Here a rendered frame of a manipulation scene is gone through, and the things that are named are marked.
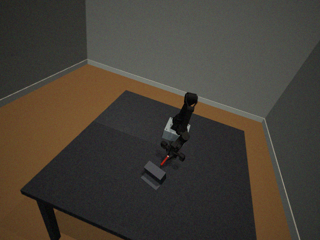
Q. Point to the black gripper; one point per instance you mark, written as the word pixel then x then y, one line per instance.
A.
pixel 174 154

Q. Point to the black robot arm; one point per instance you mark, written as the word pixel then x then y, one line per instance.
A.
pixel 181 120

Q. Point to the dark grey sloped panel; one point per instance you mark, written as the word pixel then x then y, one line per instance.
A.
pixel 154 176

